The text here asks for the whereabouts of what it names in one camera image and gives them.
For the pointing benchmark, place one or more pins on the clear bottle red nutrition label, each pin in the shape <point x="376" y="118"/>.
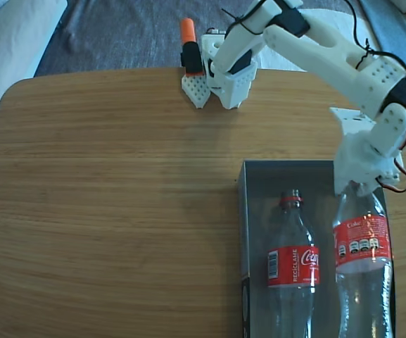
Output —
<point x="361" y="243"/>

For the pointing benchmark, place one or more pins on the clear bottle Coca-Cola logo label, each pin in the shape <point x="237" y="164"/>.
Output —
<point x="292" y="267"/>

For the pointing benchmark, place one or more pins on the grey cardboard box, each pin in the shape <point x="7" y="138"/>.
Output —
<point x="322" y="218"/>

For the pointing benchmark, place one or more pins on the orange and black clamp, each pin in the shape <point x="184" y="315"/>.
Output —
<point x="188" y="30"/>

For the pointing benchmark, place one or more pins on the dark grey rug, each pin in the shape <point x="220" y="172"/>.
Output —
<point x="90" y="24"/>

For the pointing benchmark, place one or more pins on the light sofa cushion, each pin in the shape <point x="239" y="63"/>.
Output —
<point x="9" y="42"/>

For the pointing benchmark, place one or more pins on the flat white camera plate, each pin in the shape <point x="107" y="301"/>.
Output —
<point x="350" y="121"/>

